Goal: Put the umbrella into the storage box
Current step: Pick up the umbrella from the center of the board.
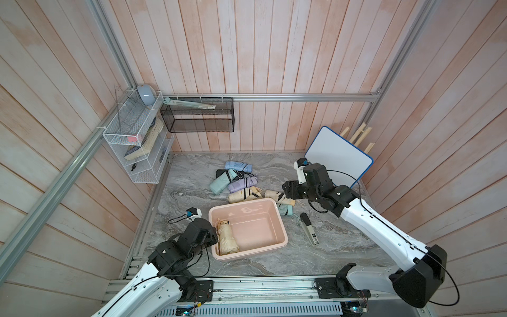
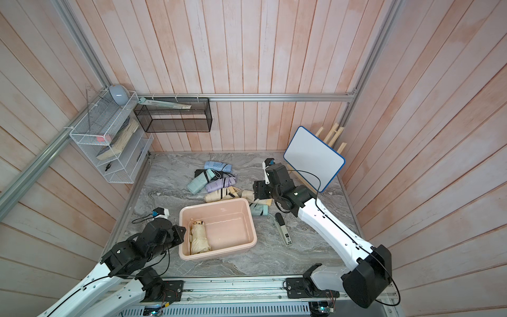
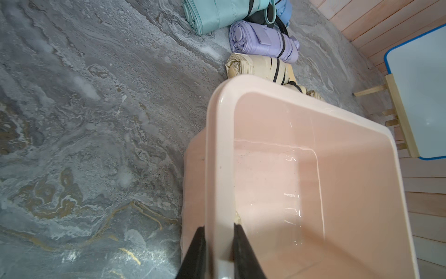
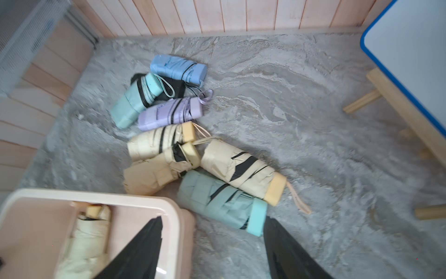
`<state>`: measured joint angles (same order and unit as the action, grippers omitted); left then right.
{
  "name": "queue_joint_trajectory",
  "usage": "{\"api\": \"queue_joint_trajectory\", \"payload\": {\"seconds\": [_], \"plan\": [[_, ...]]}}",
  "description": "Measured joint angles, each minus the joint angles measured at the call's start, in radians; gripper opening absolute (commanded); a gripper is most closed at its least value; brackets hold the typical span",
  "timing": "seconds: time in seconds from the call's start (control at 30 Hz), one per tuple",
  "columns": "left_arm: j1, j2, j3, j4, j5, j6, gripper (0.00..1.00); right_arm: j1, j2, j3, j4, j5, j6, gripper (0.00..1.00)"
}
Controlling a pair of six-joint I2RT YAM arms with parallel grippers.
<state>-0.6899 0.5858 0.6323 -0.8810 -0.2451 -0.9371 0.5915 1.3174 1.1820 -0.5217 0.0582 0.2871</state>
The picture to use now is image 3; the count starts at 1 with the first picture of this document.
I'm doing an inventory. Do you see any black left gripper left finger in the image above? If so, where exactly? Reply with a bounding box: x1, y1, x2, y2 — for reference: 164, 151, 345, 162
175, 227, 207, 279

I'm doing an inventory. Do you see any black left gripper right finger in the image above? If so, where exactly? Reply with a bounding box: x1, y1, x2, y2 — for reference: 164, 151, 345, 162
233, 224, 267, 279

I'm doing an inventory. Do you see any pink plastic storage box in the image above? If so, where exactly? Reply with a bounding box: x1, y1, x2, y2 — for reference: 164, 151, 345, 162
181, 75, 419, 279

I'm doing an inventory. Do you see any cream black striped umbrella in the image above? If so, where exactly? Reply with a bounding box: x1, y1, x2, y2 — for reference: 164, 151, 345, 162
225, 53, 325, 102

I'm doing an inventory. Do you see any mint green umbrella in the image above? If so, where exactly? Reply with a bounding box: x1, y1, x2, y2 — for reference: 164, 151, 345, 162
183, 0, 276, 36

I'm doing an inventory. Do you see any purple folded umbrella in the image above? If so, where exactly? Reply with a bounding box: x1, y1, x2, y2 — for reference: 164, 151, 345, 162
229, 20, 300, 63

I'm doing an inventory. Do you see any blue folded umbrella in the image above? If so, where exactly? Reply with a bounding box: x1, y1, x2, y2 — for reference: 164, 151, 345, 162
274, 0, 293, 27

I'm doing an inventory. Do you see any small wooden easel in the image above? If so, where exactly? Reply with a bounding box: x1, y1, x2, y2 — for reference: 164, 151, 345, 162
353, 74, 420, 158

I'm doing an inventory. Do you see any blue framed whiteboard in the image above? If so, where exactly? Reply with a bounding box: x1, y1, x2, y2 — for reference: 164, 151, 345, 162
384, 25, 446, 160

